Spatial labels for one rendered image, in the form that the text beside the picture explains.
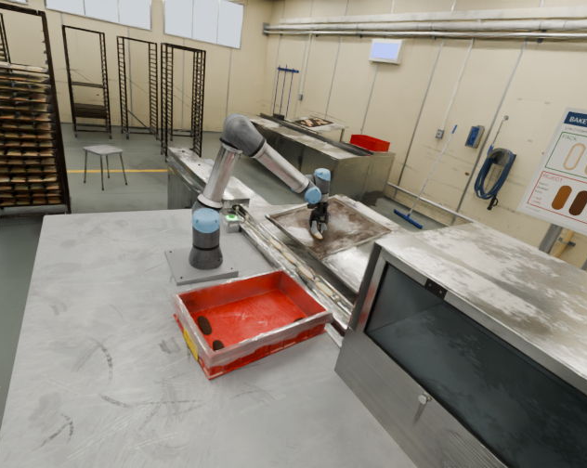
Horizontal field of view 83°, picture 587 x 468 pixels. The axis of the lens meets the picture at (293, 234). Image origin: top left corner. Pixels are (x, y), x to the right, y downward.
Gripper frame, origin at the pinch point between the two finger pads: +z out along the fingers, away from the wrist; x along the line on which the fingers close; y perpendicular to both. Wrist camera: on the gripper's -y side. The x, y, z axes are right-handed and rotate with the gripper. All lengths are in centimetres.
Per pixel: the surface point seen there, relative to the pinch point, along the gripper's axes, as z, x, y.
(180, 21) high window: -111, 51, -724
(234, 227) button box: 1.8, -38.8, -24.3
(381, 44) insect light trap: -81, 307, -367
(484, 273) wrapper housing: -42, -7, 95
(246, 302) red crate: 1, -51, 37
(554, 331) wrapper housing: -43, -12, 115
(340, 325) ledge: 2, -23, 62
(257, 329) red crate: 0, -52, 53
